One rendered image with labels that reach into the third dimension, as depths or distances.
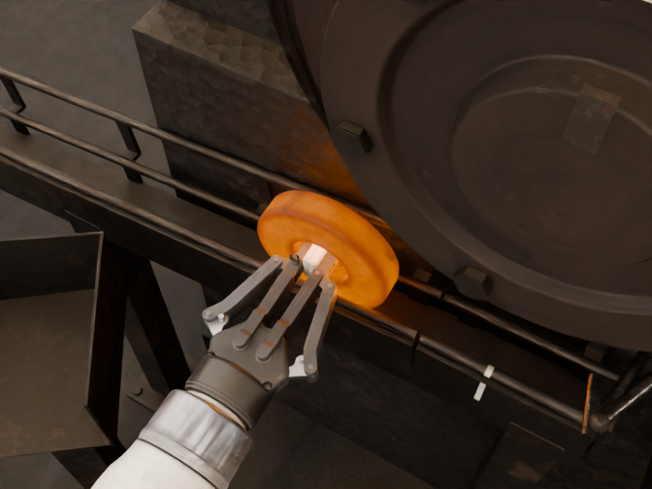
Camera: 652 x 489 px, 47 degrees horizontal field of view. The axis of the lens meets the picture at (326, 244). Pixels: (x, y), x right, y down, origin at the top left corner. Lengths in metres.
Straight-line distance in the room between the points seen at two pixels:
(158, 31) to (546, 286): 0.52
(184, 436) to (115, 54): 1.62
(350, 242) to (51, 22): 1.71
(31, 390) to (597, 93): 0.74
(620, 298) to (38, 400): 0.66
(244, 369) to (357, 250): 0.15
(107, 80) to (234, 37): 1.31
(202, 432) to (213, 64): 0.37
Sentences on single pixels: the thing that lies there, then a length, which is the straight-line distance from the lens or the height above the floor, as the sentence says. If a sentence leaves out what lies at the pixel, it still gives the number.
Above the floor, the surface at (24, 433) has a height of 0.60.
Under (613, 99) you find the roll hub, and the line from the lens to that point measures 0.34.
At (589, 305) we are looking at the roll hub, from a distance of 0.46.
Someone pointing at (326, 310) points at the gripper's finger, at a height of 0.77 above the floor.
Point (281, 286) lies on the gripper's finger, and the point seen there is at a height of 0.77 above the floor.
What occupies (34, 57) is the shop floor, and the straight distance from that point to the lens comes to 2.22.
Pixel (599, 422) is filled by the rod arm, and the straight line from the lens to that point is 0.56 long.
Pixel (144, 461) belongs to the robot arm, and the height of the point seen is 0.79.
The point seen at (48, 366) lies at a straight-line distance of 0.93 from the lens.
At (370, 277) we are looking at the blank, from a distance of 0.75.
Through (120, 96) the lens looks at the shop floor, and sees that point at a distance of 2.05.
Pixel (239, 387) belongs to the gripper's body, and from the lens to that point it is 0.67.
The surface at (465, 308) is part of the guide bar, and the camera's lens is 0.81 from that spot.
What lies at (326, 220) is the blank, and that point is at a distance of 0.71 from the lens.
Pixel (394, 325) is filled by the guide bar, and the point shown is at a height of 0.71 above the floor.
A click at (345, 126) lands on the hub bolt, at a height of 1.09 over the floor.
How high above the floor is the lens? 1.40
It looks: 56 degrees down
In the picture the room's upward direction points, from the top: straight up
